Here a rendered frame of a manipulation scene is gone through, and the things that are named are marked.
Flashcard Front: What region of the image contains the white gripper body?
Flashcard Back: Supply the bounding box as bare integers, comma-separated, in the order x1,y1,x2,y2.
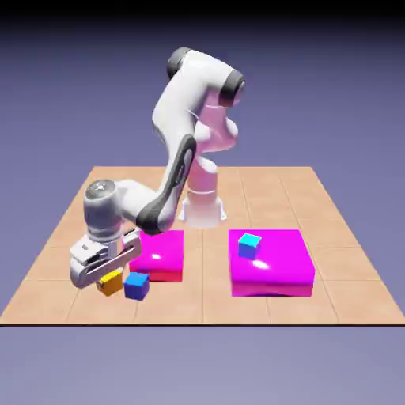
69,236,142,290

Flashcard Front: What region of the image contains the large magenta box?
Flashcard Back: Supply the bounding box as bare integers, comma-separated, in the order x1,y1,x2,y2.
122,229,185,282
228,229,316,298

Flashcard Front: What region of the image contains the small blue cube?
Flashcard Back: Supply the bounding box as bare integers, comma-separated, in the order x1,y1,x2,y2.
123,271,150,301

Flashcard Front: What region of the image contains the small cyan cube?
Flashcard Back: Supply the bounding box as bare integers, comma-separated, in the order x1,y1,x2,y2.
237,233,263,261

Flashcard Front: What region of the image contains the small yellow cube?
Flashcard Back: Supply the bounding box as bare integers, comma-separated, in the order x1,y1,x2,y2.
96,269,125,297

